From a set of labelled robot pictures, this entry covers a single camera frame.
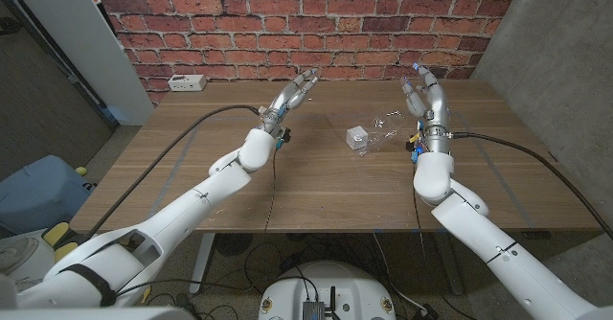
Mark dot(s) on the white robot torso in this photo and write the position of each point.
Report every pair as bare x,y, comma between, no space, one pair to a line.
96,314

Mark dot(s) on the white table leg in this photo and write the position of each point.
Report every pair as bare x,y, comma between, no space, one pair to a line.
201,262

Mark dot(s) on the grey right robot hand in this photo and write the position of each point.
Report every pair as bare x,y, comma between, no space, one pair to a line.
431,114

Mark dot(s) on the yellow and black foot pedal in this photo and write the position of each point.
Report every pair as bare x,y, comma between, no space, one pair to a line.
56,234

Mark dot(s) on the black radio box with antenna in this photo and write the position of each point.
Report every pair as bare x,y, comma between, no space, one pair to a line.
316,308

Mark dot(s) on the blue plastic bin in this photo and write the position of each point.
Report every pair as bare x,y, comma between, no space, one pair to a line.
38,190

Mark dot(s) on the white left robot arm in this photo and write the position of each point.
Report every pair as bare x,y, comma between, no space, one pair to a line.
182,214

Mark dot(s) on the small yellow-green ball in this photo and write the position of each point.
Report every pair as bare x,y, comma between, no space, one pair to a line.
81,171

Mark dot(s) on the black round mesh object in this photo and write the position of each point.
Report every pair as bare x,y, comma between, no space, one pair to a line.
232,244

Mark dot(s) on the black power plug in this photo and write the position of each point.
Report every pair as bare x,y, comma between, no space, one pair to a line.
427,312

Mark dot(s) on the small white block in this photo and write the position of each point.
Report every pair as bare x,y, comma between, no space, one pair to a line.
357,138

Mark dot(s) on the clear cellophane sheet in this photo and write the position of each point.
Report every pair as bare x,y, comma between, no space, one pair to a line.
378,128

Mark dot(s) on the grey table leg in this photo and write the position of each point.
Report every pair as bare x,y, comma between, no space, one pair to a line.
447,262

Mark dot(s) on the red brick print backdrop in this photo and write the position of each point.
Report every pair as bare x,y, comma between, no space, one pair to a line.
306,23

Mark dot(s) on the grey sneaker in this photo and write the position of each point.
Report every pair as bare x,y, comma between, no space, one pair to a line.
16,253

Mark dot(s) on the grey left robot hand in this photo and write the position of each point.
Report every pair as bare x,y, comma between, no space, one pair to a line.
289,99

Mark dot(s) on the white partition panel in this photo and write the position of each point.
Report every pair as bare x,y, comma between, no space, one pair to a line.
81,37

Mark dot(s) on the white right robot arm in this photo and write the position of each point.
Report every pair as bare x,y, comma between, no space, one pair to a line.
479,234

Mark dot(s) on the white power strip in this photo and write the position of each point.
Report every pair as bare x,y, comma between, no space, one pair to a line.
187,83

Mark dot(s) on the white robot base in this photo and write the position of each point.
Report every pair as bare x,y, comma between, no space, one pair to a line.
354,286

